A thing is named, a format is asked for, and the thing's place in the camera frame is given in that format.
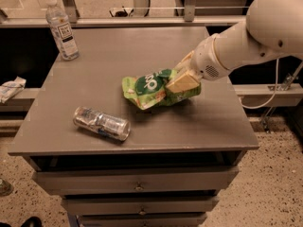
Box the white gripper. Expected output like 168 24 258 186
166 33 231 94

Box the green rice chip bag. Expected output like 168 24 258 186
122 69 201 110

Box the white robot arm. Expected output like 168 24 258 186
166 0 303 93

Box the silver redbull can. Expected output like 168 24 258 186
73 106 131 141

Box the top grey drawer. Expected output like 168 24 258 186
33 166 239 196

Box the grey drawer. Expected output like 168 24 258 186
62 196 219 216
33 166 239 196
80 213 206 227

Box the grey drawer cabinet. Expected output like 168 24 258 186
8 26 260 227

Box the middle grey drawer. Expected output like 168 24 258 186
62 196 219 216

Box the clear plastic water bottle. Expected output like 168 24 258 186
45 0 80 61

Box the bottom grey drawer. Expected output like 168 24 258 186
80 213 206 227

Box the black shoe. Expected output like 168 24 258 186
21 217 43 227

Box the grey metal rail frame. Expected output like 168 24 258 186
0 0 254 27

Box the white cable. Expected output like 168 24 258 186
238 58 282 111

